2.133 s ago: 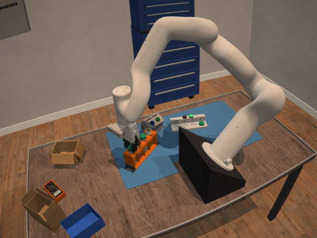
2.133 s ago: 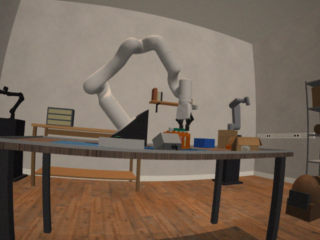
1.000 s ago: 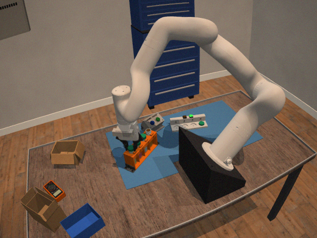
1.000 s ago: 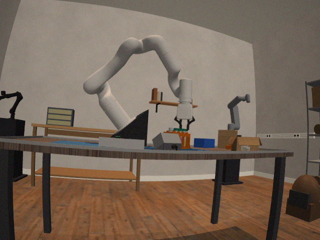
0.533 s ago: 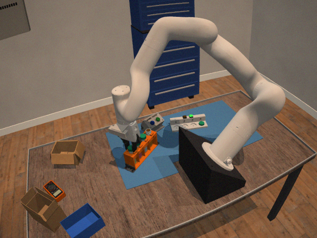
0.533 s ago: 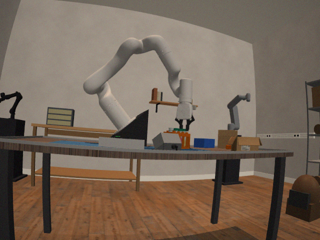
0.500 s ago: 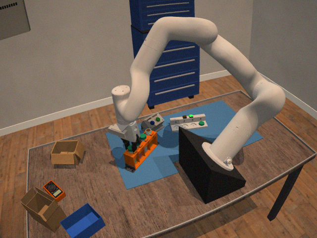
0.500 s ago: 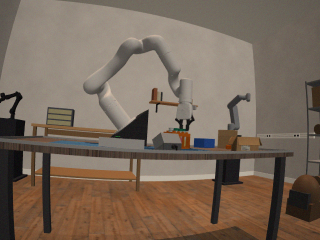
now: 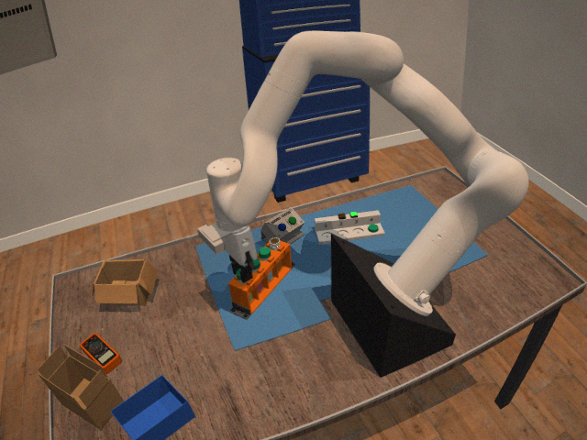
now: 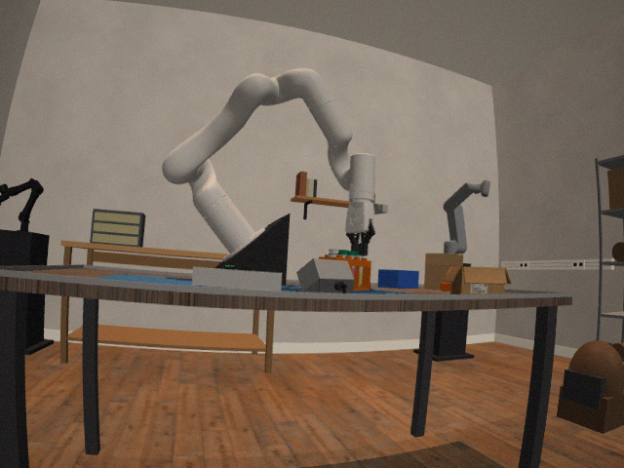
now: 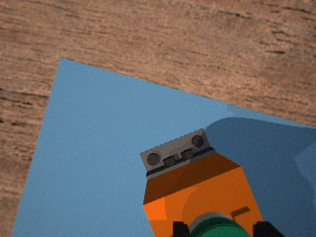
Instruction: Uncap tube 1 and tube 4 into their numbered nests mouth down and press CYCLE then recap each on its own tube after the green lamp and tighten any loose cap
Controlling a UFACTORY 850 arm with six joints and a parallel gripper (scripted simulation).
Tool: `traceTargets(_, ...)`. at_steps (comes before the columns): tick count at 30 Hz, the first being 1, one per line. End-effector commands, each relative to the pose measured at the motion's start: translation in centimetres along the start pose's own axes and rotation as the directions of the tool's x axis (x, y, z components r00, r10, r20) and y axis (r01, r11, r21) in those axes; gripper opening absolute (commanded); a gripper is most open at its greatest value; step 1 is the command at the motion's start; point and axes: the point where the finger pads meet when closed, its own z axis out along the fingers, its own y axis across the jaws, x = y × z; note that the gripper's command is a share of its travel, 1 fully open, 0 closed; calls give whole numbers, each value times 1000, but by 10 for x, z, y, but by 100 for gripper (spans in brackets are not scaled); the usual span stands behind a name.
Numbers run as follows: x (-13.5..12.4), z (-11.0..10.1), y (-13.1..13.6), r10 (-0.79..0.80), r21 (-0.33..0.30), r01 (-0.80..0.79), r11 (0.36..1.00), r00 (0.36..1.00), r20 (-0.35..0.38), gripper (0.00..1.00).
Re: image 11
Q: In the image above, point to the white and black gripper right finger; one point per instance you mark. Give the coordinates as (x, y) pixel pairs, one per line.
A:
(265, 229)

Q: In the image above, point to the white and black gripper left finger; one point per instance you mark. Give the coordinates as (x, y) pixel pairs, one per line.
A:
(180, 229)

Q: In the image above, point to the green round disc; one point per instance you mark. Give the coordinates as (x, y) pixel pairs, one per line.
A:
(219, 227)

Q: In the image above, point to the orange flat plate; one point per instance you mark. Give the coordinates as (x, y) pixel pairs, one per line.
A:
(210, 184)

